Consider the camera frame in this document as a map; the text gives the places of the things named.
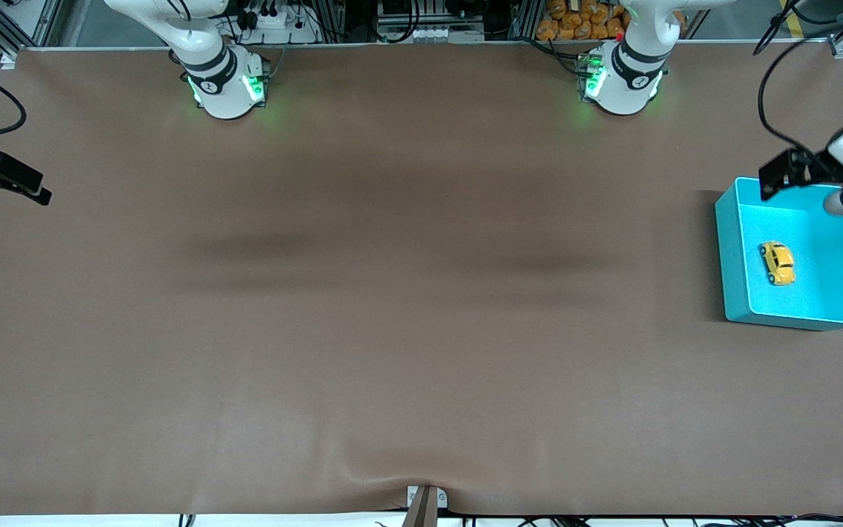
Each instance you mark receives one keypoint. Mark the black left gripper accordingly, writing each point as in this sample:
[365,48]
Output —
[817,165]

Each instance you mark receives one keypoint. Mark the yellow beetle toy car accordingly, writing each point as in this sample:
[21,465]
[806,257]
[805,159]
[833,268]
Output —
[778,263]

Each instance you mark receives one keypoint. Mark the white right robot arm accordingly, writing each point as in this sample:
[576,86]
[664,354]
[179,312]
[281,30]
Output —
[227,95]

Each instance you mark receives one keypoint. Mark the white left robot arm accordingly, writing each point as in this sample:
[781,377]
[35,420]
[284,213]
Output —
[623,91]

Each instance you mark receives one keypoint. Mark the teal plastic storage box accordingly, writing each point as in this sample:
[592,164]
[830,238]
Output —
[817,293]

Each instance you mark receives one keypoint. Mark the pile of orange packets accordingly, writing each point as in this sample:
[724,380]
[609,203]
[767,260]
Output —
[575,22]

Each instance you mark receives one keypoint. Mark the white power strip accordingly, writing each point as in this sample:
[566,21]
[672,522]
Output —
[297,31]

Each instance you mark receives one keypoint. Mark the brown table mat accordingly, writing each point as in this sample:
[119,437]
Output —
[421,293]

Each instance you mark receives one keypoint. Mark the grey metal equipment rack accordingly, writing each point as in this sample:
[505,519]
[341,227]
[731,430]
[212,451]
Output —
[429,33]

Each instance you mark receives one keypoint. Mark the grey metal table clamp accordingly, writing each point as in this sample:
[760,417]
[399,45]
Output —
[425,509]

